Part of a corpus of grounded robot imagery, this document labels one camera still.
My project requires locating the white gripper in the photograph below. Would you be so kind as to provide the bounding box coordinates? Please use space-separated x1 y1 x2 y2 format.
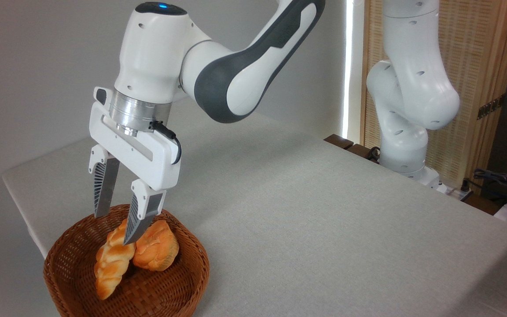
88 86 182 245

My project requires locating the long braided bread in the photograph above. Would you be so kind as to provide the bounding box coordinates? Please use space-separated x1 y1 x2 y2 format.
94 219 136 301

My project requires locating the round bread roll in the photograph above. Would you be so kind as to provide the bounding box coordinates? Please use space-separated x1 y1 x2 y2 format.
132 220 180 271

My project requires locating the brown wicker basket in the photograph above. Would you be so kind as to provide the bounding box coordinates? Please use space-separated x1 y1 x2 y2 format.
43 203 210 317

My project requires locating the dark brown wooden board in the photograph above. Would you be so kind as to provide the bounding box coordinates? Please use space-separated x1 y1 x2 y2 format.
324 134 379 163

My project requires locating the dark metal screen hinge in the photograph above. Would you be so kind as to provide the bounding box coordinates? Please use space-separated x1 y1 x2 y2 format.
477 94 506 120

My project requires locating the bamboo folding screen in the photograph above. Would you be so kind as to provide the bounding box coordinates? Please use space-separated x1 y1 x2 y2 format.
360 0 507 190

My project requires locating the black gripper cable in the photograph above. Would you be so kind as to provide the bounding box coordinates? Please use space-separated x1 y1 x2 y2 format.
150 121 182 165

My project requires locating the black cable bundle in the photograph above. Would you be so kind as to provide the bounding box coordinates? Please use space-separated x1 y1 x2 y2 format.
473 169 507 207

